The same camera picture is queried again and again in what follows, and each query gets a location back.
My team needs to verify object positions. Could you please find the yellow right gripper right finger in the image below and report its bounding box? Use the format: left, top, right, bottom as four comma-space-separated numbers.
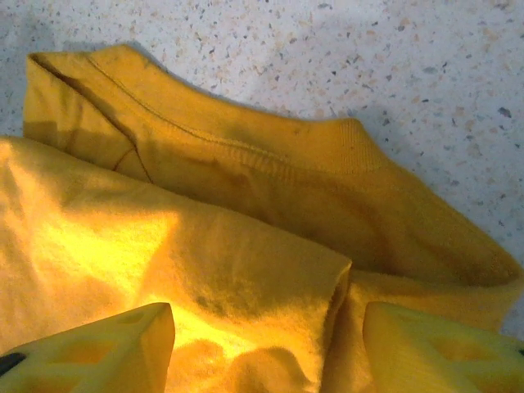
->
363, 301, 524, 393

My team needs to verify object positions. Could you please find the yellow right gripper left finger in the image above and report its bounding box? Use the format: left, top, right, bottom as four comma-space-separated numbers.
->
0, 302, 176, 393

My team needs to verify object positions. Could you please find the yellow t-shirt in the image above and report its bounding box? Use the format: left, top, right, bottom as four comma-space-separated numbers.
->
0, 43, 524, 393

